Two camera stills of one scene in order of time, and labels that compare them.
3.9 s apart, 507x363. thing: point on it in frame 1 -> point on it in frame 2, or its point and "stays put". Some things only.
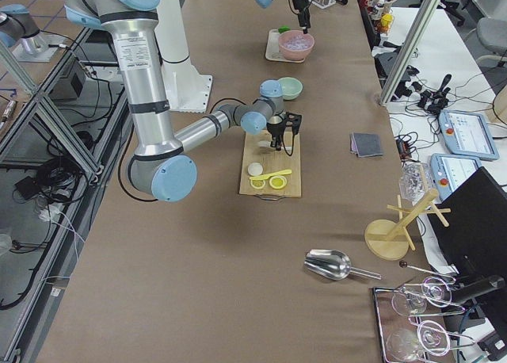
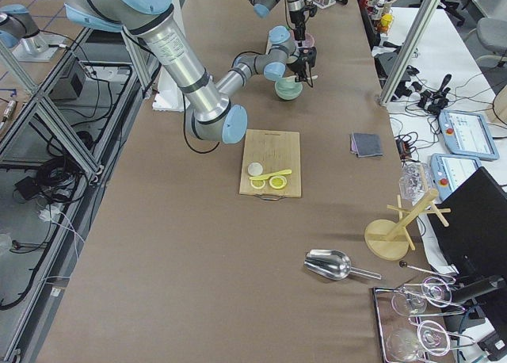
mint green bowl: [291, 87] stays put
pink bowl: [295, 45] stays put
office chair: [493, 33] stays put
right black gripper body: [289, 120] -> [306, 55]
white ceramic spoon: [268, 143] -> [293, 78]
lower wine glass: [403, 345] stays put
